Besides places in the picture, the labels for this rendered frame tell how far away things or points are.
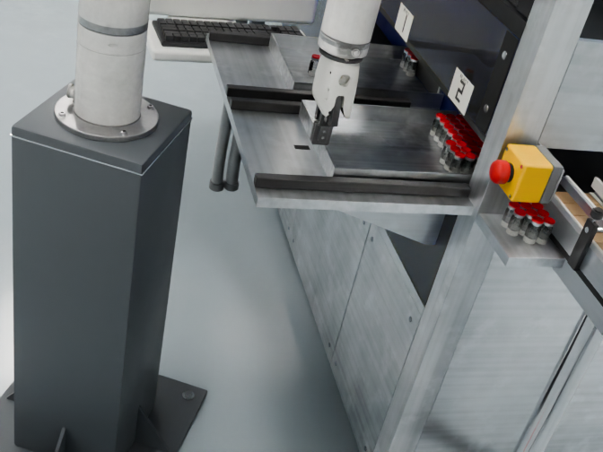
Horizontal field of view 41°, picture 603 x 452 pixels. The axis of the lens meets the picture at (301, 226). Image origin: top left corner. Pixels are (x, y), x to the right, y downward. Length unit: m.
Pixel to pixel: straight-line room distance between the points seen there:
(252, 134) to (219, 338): 0.97
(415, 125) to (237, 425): 0.92
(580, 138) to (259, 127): 0.58
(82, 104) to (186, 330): 1.03
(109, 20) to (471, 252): 0.76
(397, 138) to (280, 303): 1.03
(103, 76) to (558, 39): 0.76
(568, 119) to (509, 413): 0.75
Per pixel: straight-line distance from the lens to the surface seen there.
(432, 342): 1.66
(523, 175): 1.35
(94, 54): 1.46
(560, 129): 1.46
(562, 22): 1.36
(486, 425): 1.92
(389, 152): 1.58
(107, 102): 1.49
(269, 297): 2.55
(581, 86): 1.43
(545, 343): 1.79
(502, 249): 1.40
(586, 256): 1.40
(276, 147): 1.51
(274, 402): 2.23
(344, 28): 1.32
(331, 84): 1.35
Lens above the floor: 1.59
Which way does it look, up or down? 33 degrees down
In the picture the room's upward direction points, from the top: 13 degrees clockwise
